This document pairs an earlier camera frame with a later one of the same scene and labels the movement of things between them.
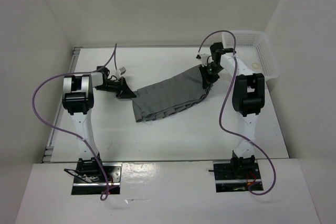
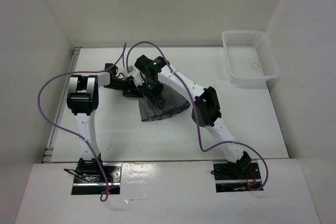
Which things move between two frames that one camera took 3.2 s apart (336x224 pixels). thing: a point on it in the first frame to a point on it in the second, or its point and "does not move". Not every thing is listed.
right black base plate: (226, 181) does not move
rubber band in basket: (254, 66) does not move
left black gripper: (123, 92) to (130, 89)
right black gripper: (208, 80) to (155, 94)
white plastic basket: (254, 51) does not move
